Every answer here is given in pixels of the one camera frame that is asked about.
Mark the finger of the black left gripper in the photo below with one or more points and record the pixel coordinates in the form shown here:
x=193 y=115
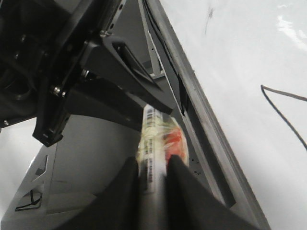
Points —
x=111 y=59
x=102 y=99

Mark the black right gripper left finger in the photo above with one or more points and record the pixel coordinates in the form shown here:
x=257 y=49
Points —
x=115 y=208

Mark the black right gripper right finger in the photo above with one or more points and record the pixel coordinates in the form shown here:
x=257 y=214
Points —
x=191 y=207

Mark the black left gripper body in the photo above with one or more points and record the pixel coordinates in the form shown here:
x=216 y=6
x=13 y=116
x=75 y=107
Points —
x=41 y=46

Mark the black marker with taped magnet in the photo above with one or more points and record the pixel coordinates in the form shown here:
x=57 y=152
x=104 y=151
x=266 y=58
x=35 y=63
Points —
x=161 y=137

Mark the grey perforated metal stand panel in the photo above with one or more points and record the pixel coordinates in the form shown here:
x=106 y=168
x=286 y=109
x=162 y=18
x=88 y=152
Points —
x=42 y=187

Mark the white whiteboard with aluminium frame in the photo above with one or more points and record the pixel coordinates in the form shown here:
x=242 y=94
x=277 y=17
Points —
x=243 y=66

